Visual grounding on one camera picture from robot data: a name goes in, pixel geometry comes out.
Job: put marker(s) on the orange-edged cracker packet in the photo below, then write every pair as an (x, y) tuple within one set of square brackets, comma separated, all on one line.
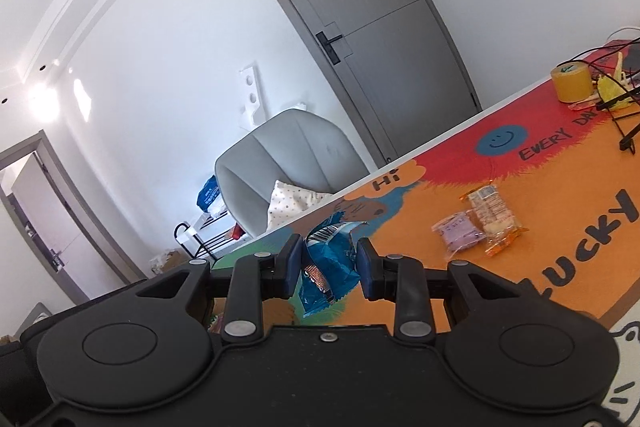
[(492, 212)]

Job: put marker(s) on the yellow tape roll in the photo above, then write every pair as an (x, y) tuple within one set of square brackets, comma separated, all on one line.
[(572, 82)]

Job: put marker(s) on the white interior door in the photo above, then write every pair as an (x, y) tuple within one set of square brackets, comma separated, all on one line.
[(47, 217)]

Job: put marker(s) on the red object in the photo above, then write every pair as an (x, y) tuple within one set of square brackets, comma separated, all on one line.
[(236, 233)]

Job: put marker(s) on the grey upholstered chair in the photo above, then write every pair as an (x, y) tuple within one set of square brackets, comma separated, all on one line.
[(290, 147)]

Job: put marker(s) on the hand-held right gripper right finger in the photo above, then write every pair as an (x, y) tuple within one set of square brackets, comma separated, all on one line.
[(365, 269)]

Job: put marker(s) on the colourful printed table mat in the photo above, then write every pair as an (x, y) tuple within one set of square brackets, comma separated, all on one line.
[(550, 167)]

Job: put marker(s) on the purple snack packet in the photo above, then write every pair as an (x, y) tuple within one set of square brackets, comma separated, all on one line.
[(460, 232)]

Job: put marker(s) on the blue plastic bag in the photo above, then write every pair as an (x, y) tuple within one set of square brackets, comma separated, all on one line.
[(209, 194)]

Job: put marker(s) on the grey sofa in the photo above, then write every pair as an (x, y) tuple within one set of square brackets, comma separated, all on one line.
[(35, 317)]

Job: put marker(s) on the blue snack packet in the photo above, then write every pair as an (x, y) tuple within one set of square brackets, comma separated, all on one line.
[(330, 262)]

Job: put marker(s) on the brown cardboard carton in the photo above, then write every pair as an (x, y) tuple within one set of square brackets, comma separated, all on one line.
[(165, 263)]

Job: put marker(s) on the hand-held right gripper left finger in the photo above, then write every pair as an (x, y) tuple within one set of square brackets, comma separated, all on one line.
[(295, 267)]

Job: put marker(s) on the white dotted pillow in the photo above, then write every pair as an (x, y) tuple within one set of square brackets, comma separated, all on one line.
[(290, 204)]

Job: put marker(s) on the black shoe rack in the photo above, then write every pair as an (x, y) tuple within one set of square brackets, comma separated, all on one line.
[(200, 239)]

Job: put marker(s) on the yellow crumpled object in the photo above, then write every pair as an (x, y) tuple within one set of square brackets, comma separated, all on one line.
[(612, 92)]

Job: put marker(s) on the white foam board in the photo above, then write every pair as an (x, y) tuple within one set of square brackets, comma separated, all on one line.
[(250, 94)]

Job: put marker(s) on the black tripod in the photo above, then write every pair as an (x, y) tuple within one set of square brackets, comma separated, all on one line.
[(627, 137)]

